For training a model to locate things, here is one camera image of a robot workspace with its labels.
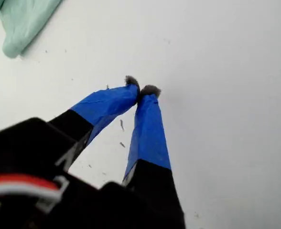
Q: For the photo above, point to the green t shirt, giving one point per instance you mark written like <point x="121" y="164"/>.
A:
<point x="23" y="23"/>

